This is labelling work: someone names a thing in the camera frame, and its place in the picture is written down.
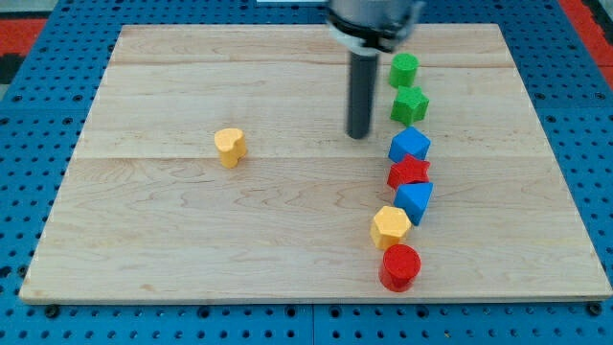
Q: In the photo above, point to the yellow hexagon block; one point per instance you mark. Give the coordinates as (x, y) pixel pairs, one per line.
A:
(389, 226)

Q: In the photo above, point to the red cylinder block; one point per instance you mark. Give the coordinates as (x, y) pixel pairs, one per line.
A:
(400, 265)

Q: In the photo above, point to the red star block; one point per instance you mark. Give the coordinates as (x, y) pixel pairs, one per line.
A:
(410, 170)

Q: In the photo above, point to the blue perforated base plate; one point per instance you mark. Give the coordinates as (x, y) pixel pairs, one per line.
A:
(46, 105)

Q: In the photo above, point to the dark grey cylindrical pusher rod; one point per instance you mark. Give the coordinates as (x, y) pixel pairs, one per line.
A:
(361, 91)

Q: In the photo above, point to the yellow heart block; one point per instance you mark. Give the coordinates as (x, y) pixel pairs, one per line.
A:
(231, 146)

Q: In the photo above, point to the green cylinder block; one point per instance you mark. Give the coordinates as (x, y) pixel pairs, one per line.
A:
(403, 70)

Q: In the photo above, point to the light wooden board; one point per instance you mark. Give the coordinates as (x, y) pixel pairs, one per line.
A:
(147, 215)

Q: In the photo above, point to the green star block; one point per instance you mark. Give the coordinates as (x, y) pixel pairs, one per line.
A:
(410, 105)

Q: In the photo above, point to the blue cube block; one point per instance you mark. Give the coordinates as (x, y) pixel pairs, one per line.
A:
(409, 141)

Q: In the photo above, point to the blue triangle block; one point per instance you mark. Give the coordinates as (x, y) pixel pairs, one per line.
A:
(414, 200)

